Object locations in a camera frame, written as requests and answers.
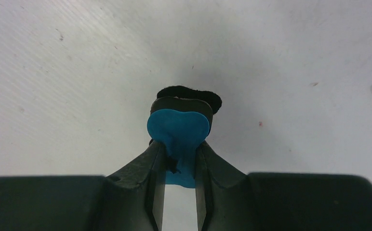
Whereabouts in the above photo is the blue heart eraser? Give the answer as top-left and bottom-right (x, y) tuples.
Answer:
(147, 85), (222, 189)

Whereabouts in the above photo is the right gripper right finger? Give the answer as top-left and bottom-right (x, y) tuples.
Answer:
(195, 142), (372, 231)

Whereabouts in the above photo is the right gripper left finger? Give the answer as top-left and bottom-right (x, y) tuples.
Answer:
(0, 142), (165, 231)

